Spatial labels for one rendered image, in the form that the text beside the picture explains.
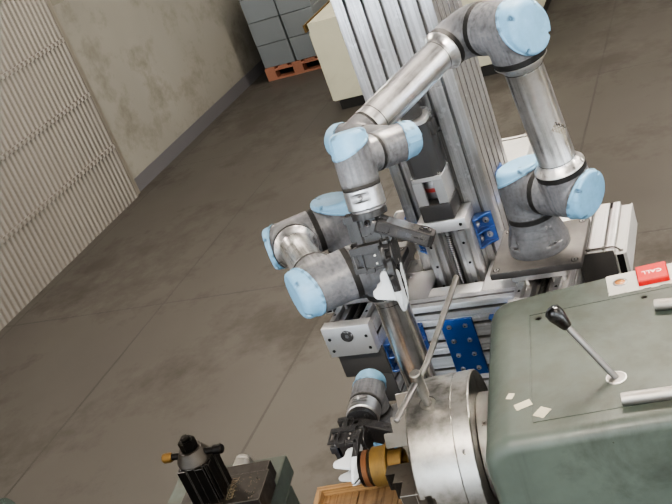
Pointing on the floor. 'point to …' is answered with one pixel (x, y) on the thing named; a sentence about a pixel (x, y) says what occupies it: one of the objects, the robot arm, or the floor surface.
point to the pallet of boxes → (282, 34)
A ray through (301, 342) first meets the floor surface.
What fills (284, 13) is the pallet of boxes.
